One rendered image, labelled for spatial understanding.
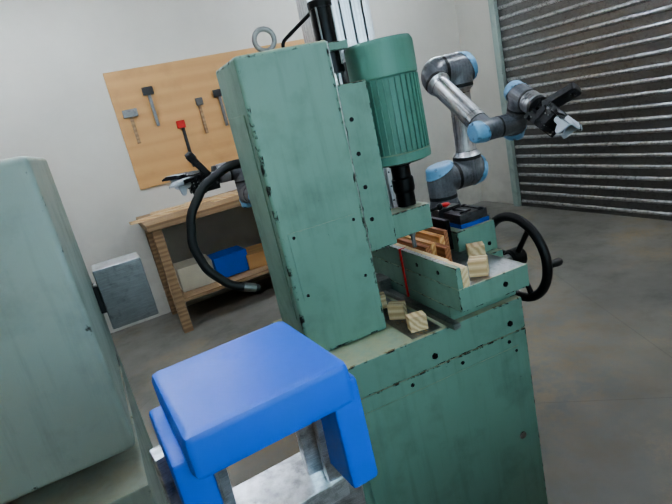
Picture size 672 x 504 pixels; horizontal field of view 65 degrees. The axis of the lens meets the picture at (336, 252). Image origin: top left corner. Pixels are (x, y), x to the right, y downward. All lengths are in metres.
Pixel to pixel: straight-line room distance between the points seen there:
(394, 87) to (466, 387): 0.78
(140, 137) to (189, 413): 4.05
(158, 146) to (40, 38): 1.07
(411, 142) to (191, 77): 3.38
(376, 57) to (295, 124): 0.28
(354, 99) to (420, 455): 0.90
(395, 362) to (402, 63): 0.72
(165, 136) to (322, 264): 3.36
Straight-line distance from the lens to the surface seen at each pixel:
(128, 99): 4.49
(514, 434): 1.61
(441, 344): 1.35
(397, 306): 1.41
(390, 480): 1.44
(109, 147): 4.48
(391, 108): 1.35
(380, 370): 1.28
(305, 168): 1.22
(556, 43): 4.99
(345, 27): 2.27
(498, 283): 1.35
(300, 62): 1.23
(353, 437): 0.55
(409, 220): 1.43
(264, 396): 0.48
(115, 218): 4.50
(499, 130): 1.92
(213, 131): 4.58
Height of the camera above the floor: 1.39
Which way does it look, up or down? 16 degrees down
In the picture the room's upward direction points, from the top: 13 degrees counter-clockwise
